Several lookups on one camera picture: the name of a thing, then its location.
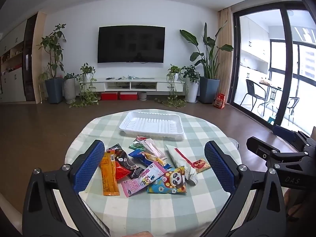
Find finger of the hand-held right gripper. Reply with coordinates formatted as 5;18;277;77
246;136;309;168
273;125;316;153

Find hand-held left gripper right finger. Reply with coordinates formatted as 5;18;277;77
202;140;288;237

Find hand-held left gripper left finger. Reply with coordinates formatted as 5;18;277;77
22;139;110;237

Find orange snack packet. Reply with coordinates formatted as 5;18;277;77
99;152;120;196

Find red snack packet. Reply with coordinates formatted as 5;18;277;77
106;144;132;181

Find white red-striped snack packet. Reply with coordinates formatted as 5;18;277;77
165;144;199;185

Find blue panda snack packet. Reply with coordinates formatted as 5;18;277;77
147;166;187;194

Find white plastic tray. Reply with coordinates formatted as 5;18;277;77
119;111;185;141

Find small orange-red snack packet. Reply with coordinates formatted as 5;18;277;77
191;158;211;174

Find black balcony chair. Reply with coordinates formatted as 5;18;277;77
281;96;300;126
240;79;268;115

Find balcony table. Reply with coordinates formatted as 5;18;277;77
259;80;282;119

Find black snack packet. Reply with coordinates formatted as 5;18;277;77
123;157;146;180

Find dark blue snack packet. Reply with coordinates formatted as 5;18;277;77
128;150;151;166

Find green snack packet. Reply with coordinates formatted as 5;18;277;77
129;135;149;151

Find red paper bag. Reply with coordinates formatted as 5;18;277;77
213;93;226;109

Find yellow snack stick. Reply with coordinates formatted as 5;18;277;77
144;153;165;166

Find black-framed glass sliding door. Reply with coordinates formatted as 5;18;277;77
228;1;316;139

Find pale pink clear snack packet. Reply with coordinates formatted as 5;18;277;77
142;138;167;160

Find plant in white ribbed pot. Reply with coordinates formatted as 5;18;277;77
62;73;77;103

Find broad-leaf plant in grey pot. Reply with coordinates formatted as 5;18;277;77
180;21;234;104

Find bushy plant in white pot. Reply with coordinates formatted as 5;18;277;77
183;65;201;103

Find small-leaf tree in grey pot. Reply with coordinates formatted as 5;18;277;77
37;23;67;104

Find trailing vine plant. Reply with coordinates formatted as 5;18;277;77
70;63;100;108

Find white television cabinet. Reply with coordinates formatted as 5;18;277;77
92;77;185;93

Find trailing vine in white pot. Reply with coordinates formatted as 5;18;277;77
155;64;188;108

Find dark tall cabinet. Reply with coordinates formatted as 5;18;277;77
22;13;39;102

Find beige curtain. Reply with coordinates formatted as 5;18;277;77
217;6;234;104

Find white wall cabinets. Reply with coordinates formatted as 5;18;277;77
0;20;27;103

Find wall-mounted black television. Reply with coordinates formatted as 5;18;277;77
97;26;166;64

